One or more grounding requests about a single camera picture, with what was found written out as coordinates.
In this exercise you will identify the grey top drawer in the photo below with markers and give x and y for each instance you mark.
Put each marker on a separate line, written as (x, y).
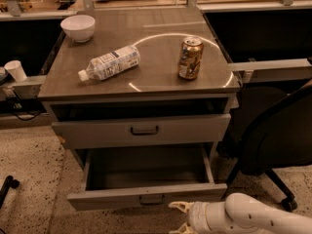
(142, 131)

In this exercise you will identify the grey drawer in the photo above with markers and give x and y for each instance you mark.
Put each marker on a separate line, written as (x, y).
(126, 177)
(142, 131)

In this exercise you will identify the clear plastic water bottle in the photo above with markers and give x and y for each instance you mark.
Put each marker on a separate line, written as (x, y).
(108, 65)

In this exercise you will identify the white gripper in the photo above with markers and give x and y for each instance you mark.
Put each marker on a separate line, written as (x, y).
(199, 216)

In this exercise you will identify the gold soda can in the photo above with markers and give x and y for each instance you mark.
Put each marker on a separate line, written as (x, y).
(190, 57)

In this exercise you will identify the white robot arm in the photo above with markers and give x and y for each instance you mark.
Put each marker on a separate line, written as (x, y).
(239, 214)

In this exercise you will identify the black office chair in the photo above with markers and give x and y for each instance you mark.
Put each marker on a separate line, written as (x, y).
(270, 129)

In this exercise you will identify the black caster base at left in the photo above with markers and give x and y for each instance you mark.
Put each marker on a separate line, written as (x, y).
(9, 182)

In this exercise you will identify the white ceramic bowl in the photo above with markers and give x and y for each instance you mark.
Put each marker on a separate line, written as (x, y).
(79, 28)

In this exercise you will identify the grey drawer cabinet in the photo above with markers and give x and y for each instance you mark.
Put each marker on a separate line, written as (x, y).
(151, 89)

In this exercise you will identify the white paper cup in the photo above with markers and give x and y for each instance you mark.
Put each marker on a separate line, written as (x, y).
(15, 69)

